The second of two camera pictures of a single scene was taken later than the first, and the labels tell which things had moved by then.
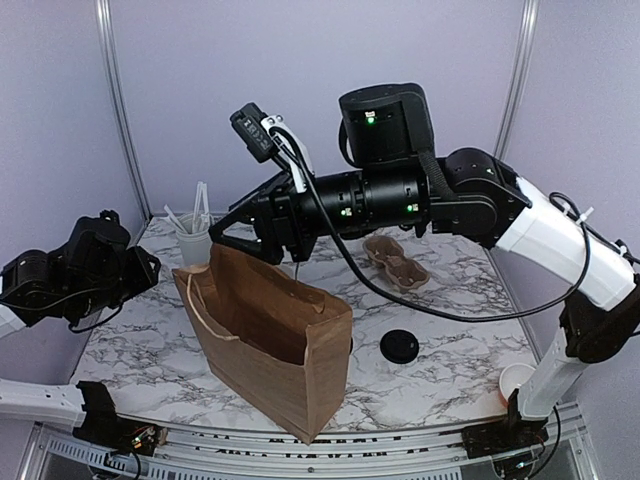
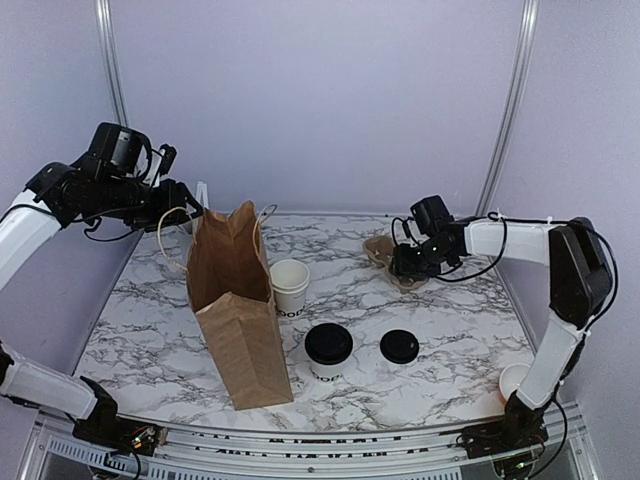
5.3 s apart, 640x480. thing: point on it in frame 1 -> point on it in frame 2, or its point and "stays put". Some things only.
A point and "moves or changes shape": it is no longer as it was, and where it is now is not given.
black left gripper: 144,278 -> 170,208
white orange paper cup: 511,377 stays put
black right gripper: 274,207 -> 402,264
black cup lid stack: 399,346 stays put
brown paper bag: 275,347 moves or changes shape
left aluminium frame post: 109,53 stays put
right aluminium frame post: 518,78 stays put
